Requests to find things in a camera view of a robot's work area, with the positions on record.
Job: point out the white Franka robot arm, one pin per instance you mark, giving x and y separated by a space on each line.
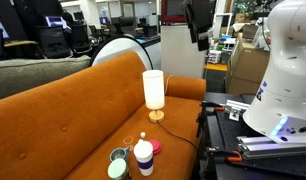
286 66

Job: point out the can with green lid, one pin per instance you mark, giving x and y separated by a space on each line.
117 169

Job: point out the pink plastic cup lid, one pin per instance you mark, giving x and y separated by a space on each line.
156 146

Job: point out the blue screen laptop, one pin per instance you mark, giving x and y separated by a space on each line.
55 21

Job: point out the brown cardboard box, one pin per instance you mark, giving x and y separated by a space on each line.
248 66

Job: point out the red framed monitor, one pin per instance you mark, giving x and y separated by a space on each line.
173 11

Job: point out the blue mug steel inside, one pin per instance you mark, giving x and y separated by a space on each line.
119 154

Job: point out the grey fabric sofa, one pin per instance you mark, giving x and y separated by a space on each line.
33 75

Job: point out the orange fabric sofa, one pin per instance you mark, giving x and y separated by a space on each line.
59 110

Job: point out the white shade table lamp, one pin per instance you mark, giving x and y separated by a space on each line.
153 90

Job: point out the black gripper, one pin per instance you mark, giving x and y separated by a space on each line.
198 16

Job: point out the aluminium rail stack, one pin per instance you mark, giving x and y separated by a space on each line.
269 146

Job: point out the clear plastic cup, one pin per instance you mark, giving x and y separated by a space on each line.
128 137

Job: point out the aluminium angle bracket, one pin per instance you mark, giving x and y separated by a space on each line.
236 108

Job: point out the black robot table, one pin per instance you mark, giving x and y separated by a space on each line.
223 133

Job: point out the black mesh office chair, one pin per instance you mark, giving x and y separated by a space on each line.
53 41
80 36

